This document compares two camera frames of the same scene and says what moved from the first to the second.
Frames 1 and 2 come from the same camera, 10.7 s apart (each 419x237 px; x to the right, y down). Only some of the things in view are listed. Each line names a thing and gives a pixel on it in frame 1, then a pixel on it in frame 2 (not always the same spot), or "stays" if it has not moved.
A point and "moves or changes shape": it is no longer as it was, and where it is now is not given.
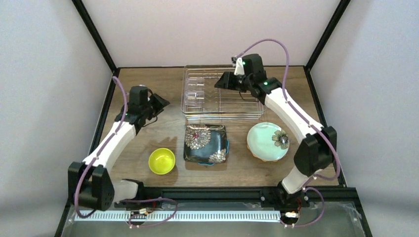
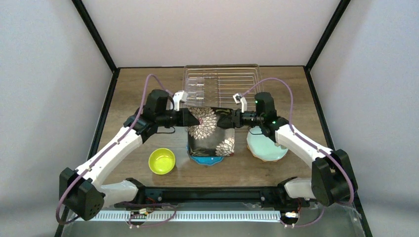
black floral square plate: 204,143 moves or changes shape
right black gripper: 231,80 to 235,118
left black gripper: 157,102 to 183,117
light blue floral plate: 267,141 stays
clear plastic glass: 195,86 stays
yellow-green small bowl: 161,161 stays
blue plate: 213,163 to 205,160
